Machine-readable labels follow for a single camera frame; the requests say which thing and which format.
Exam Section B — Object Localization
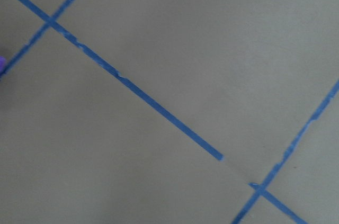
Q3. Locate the blue tape line lengthwise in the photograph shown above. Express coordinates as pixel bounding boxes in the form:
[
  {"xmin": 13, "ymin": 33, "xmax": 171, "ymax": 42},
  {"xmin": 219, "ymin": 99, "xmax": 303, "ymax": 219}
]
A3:
[{"xmin": 1, "ymin": 0, "xmax": 75, "ymax": 78}]

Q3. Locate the purple microfibre towel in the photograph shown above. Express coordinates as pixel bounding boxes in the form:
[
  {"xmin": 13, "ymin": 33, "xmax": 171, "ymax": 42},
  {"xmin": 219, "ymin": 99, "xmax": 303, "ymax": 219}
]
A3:
[{"xmin": 0, "ymin": 56, "xmax": 7, "ymax": 76}]

